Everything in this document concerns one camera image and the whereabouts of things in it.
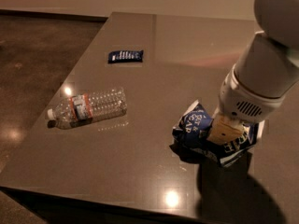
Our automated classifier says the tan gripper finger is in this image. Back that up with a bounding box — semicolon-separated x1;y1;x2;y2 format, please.
207;113;244;146

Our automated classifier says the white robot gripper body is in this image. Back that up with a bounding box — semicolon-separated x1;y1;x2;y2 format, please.
219;68;284;123

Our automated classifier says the blue potato chip bag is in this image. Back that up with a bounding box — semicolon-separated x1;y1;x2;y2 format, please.
169;100;263;167

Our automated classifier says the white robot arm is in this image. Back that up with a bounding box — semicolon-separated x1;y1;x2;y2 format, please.
207;0;299;145

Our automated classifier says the clear plastic water bottle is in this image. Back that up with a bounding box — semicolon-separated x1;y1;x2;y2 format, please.
47;87;127;130

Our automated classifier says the small blue snack packet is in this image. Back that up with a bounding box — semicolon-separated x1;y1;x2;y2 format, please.
107;50;144;63

